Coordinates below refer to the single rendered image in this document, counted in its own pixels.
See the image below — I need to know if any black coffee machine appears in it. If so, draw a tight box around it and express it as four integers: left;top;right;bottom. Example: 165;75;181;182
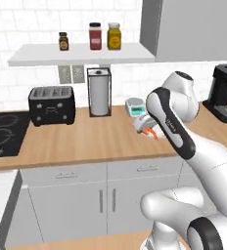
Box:
202;63;227;124

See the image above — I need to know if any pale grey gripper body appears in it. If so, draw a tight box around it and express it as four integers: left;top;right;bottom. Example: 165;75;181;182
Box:
132;113;160;134

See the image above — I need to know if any teal kitchen scale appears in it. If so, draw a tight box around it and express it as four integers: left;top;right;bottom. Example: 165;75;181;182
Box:
124;97;149;118

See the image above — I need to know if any grey wall cupboard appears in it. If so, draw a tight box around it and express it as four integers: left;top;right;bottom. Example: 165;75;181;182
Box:
139;0;227;63

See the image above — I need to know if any black toaster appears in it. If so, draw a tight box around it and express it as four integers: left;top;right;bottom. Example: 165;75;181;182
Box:
27;85;76;128

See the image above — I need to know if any white wall shelf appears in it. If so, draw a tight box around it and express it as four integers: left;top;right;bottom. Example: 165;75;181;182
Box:
7;42;157;68

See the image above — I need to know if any red jar black lid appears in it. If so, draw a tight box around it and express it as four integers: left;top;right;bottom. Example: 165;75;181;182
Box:
88;21;103;51

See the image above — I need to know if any orange meat piece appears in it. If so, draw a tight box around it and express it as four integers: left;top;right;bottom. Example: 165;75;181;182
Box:
142;127;160;142

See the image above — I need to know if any wide grey drawer front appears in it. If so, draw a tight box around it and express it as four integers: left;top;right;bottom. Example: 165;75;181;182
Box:
20;162;109;189

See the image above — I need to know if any black wire paper towel holder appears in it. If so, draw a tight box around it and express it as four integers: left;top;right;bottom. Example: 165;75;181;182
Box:
86;66;113;118

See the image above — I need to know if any grey cupboard door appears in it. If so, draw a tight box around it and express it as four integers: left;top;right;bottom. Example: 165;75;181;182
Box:
27;181;109;244
107;173;182;236

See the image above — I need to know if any yellow jar white lid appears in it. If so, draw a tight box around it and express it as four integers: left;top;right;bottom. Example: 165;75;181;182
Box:
107;21;122;51

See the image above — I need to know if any white paper towel roll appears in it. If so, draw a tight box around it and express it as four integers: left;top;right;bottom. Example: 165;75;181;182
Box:
89;69;111;116

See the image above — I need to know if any black hob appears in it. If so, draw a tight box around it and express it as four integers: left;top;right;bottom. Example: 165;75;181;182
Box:
0;110;32;159

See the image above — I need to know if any small brown jar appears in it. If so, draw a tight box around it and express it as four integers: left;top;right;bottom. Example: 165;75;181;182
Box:
58;31;70;52

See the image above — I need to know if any wide drawer's metal handle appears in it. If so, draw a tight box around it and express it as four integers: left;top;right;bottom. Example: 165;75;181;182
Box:
55;172;78;181

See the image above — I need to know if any metal cupboard door handle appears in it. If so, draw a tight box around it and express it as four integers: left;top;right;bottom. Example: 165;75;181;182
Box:
111;187;117;214
98;188;105;215

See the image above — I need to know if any metal drawer handle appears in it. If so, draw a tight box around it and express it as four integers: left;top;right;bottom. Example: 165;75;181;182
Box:
136;165;159;173

